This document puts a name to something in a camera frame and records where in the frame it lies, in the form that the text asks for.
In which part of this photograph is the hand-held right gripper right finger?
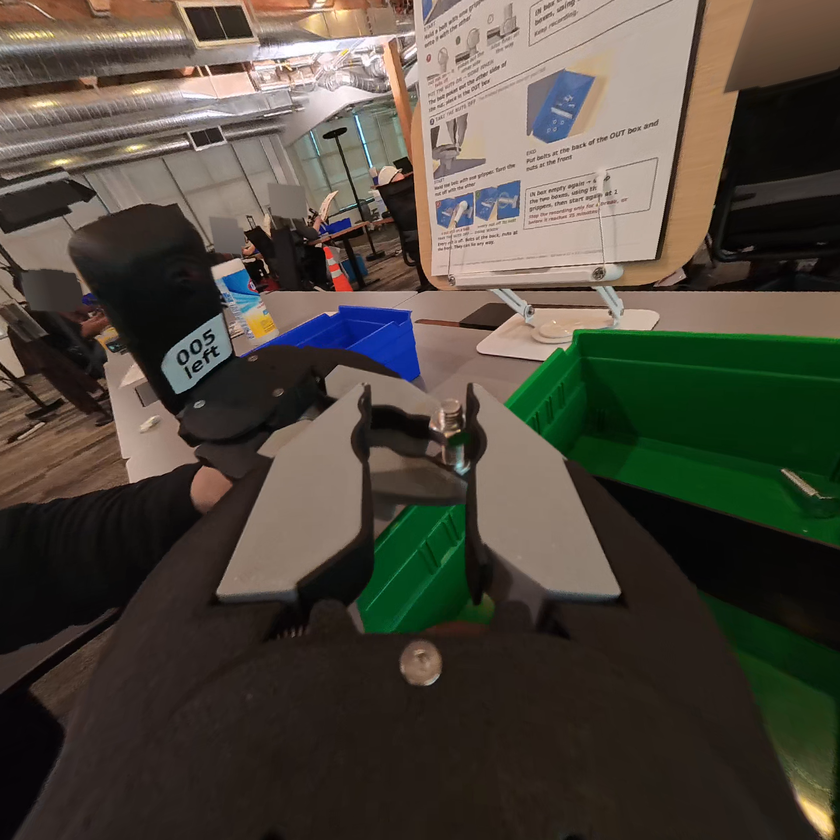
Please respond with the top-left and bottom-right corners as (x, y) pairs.
(465, 384), (623, 627)

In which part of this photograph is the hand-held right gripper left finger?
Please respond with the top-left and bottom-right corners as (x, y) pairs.
(215, 384), (376, 614)

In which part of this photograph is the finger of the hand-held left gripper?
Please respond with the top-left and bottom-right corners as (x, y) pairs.
(320, 364), (468, 460)
(258, 420), (469, 508)

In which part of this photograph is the blue plastic bin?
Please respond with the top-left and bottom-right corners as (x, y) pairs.
(243, 305), (421, 383)

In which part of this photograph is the steel hex bolt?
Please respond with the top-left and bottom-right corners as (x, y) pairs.
(430, 397), (475, 476)
(780, 467), (840, 519)

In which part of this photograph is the green plastic bin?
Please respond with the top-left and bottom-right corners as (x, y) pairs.
(357, 328), (840, 840)

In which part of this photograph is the person's left forearm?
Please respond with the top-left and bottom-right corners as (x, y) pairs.
(0, 462), (204, 654)

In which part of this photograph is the person's left hand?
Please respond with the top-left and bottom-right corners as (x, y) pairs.
(190, 462), (234, 516)

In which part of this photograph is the white disinfecting wipes canister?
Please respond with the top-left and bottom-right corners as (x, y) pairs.
(213, 258), (280, 342)

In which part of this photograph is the black softbox light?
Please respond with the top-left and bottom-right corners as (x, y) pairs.
(0, 177), (96, 234)

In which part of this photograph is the black office chair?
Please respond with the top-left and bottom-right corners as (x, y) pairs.
(377, 177), (421, 266)
(709, 85), (840, 290)

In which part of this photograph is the black floor lamp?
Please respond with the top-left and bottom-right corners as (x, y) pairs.
(323, 129), (385, 260)

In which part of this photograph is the printed instruction sheet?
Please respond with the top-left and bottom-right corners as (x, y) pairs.
(413, 0), (704, 277)

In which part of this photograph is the dark desk cable cover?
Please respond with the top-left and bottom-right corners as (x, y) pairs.
(415, 303), (519, 332)

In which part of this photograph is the silver air duct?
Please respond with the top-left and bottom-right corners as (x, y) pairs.
(0, 88), (296, 135)
(0, 16), (316, 86)

